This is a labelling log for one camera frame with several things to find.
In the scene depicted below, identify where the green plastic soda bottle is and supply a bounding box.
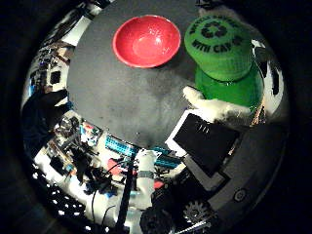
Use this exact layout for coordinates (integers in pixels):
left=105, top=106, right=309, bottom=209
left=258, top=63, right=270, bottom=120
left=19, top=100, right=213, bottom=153
left=183, top=15, right=264, bottom=109

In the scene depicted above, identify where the teal parts rack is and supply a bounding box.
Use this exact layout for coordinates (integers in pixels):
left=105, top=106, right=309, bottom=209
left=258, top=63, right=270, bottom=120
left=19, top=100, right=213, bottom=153
left=152, top=146, right=182, bottom=170
left=104, top=134, right=138, bottom=158

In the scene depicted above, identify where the black stand pole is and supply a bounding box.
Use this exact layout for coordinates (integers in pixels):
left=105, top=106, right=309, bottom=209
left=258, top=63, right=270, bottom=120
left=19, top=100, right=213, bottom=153
left=114, top=155, right=137, bottom=234

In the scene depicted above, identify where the red bowl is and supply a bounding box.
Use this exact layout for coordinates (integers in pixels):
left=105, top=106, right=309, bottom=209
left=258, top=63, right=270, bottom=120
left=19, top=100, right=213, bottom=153
left=112, top=14, right=182, bottom=69

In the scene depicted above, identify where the person in dark clothes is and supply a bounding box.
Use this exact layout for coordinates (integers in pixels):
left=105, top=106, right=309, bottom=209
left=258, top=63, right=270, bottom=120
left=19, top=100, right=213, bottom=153
left=20, top=88, right=70, bottom=159

